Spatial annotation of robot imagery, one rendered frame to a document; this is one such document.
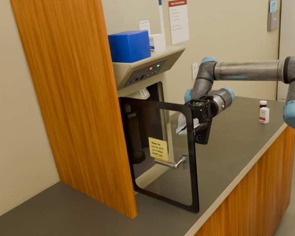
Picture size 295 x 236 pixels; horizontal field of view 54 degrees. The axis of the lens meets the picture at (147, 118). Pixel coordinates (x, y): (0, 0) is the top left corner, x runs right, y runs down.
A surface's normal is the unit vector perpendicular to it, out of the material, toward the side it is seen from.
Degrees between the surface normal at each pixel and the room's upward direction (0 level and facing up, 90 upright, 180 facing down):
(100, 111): 90
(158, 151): 90
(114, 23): 90
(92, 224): 0
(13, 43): 90
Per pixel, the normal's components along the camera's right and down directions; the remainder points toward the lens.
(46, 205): -0.12, -0.92
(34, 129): 0.75, 0.15
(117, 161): -0.65, 0.36
